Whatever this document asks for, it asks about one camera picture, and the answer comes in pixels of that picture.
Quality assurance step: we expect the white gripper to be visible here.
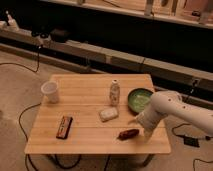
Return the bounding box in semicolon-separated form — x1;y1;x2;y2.
136;115;156;139

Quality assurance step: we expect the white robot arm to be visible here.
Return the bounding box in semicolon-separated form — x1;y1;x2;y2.
135;91;213;136

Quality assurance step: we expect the white sponge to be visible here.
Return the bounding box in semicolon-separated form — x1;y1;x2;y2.
99;107;119;122

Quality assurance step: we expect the green bowl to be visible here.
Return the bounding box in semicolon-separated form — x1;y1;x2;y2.
128;88;153;113

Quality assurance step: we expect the black power adapter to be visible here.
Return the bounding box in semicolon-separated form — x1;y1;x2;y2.
183;137;199;147

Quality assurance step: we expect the wooden table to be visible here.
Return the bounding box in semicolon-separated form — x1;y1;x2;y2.
25;74;171;154

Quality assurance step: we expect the brown black rectangular block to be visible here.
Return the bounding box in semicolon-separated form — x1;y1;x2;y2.
56;116;73;139

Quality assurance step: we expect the black device on ledge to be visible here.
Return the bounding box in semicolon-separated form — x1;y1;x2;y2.
50;29;69;43

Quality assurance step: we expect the white spray bottle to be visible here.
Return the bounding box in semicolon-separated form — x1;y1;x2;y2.
6;12;19;31

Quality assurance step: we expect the black floor cable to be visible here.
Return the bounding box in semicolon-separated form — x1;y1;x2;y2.
18;102;42;171

